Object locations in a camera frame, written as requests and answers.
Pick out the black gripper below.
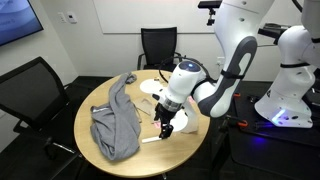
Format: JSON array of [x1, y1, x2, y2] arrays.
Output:
[[153, 103, 178, 140]]

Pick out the white marker with dark cap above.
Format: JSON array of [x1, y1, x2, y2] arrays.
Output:
[[141, 135, 163, 145]]

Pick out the large white plate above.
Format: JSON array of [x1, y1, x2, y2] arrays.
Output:
[[169, 109, 190, 133]]

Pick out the loose folded brown napkin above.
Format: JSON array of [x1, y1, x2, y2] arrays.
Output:
[[132, 97, 157, 116]]

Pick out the small white plate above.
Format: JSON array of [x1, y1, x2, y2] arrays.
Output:
[[139, 78, 168, 95]]

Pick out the grey hooded sweatshirt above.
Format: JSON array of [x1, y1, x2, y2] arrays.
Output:
[[89, 72, 142, 162]]

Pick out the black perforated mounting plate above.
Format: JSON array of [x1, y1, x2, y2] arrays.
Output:
[[233, 91, 320, 148]]

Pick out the black mesh office chair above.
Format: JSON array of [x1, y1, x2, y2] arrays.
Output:
[[136, 26, 184, 72]]

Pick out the black robot cart top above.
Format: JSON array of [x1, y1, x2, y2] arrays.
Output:
[[209, 77, 320, 180]]

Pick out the large black mesh chair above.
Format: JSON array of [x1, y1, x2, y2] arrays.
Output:
[[0, 56, 82, 169]]

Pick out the black camera cable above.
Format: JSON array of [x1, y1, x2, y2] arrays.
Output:
[[157, 55, 210, 85]]

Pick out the white wall power outlet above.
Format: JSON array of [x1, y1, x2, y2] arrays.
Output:
[[215, 56, 226, 67]]

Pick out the white wall whiteboard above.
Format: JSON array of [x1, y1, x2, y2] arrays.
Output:
[[92, 0, 305, 35]]

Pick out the black articulated camera stand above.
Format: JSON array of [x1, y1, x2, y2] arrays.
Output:
[[197, 0, 292, 46]]

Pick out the white wall thermostat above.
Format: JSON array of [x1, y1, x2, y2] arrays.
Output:
[[65, 10, 79, 25]]

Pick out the white wall switch plate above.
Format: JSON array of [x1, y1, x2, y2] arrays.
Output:
[[56, 11, 67, 24]]

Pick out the wall mounted display screen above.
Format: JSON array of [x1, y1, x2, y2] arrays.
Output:
[[0, 0, 44, 47]]

